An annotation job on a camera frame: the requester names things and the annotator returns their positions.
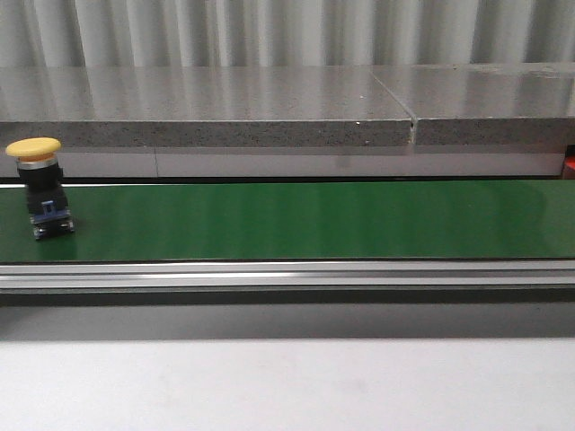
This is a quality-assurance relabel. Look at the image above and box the green conveyor belt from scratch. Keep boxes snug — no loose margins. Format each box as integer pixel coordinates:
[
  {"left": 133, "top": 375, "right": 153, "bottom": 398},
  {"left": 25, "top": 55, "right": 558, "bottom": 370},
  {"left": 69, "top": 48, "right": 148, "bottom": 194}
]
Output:
[{"left": 1, "top": 180, "right": 574, "bottom": 262}]

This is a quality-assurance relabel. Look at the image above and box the yellow button dark base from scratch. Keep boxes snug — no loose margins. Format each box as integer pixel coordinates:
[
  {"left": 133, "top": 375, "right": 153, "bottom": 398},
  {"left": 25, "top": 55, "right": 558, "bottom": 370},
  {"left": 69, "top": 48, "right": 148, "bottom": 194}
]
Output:
[{"left": 5, "top": 137, "right": 75, "bottom": 241}]

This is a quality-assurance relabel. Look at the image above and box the grey speckled stone counter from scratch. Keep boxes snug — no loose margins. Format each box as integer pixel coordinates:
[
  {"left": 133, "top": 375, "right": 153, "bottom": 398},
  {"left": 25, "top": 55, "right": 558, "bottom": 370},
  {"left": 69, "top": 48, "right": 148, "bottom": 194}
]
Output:
[{"left": 0, "top": 62, "right": 575, "bottom": 180}]

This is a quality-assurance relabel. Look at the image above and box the orange object at right edge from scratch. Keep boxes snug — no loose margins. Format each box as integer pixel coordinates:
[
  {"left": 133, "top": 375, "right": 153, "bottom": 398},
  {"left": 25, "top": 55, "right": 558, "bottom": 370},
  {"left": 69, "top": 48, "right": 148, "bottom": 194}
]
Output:
[{"left": 562, "top": 145, "right": 575, "bottom": 180}]

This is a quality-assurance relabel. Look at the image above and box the grey pleated curtain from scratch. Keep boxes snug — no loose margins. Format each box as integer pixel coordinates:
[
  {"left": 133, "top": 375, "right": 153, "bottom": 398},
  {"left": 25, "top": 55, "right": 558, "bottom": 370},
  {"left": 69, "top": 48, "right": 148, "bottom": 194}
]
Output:
[{"left": 1, "top": 1, "right": 574, "bottom": 66}]

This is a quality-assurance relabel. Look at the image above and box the aluminium conveyor frame rail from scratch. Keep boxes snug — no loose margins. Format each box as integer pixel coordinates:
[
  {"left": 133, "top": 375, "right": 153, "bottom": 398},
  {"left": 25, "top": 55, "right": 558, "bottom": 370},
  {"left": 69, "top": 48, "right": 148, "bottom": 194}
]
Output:
[{"left": 1, "top": 259, "right": 574, "bottom": 305}]

